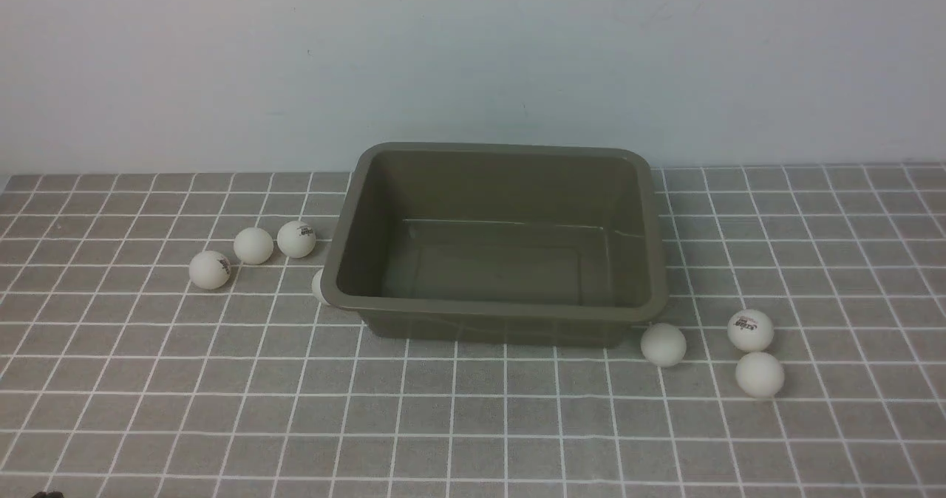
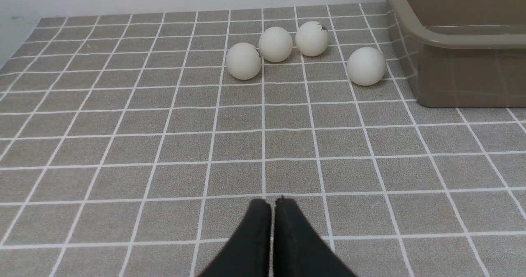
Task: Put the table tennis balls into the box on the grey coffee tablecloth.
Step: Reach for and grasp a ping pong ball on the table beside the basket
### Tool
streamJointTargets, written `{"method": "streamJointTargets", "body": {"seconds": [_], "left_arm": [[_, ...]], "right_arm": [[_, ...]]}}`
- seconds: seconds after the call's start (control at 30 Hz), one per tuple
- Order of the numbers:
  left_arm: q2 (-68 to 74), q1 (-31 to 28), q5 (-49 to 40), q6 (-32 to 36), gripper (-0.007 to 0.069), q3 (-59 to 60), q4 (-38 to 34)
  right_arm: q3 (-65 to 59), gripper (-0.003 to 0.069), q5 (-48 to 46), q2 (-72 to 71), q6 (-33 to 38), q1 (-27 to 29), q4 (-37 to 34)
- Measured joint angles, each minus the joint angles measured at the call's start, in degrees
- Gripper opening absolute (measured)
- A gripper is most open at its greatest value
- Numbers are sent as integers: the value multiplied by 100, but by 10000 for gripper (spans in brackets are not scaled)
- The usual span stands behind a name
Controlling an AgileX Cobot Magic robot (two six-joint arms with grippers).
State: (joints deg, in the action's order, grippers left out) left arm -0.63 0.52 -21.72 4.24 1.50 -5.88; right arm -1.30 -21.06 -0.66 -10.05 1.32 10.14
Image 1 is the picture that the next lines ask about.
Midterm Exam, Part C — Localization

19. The white logo ball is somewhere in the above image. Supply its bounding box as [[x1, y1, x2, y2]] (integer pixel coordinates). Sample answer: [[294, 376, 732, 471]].
[[276, 221, 318, 259], [727, 309, 775, 353]]

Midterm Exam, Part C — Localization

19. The white plain ball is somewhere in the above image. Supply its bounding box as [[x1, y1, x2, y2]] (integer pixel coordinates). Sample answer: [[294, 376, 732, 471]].
[[641, 323, 688, 367], [233, 228, 274, 265]]

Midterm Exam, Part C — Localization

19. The grey checked tablecloth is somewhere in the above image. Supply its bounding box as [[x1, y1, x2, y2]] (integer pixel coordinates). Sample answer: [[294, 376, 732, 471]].
[[1, 163, 945, 497]]

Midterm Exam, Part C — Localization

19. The olive green plastic bin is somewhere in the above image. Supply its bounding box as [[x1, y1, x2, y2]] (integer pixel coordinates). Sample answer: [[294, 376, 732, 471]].
[[321, 143, 669, 347]]

